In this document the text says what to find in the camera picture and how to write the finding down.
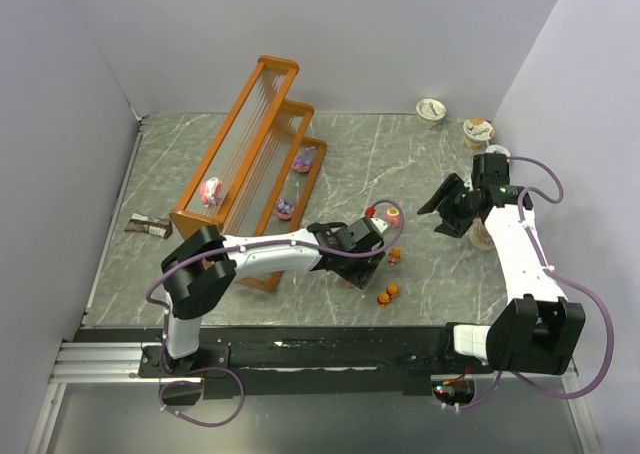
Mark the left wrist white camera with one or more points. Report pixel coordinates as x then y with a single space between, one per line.
381 225

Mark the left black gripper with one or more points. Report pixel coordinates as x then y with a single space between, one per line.
370 262

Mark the white yogurt cup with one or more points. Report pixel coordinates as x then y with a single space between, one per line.
430 112

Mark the brown chocolate bar wrapper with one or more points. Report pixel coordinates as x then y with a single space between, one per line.
158 227

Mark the pink ball purple bunny toy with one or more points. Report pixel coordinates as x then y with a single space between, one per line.
284 209

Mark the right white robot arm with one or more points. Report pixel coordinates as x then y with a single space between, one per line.
538 330

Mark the orange yogurt cup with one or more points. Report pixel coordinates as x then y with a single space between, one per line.
477 132

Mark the pink pot toy green top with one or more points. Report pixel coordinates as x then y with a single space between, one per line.
392 217

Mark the pink egg toy white frill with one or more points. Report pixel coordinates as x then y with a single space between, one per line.
209 192

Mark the orange wooden tiered shelf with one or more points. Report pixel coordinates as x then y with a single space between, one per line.
252 155

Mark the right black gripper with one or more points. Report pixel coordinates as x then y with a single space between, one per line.
448 206

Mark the beige soap pump bottle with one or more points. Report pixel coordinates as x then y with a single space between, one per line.
479 236

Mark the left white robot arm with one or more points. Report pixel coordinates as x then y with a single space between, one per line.
198 273

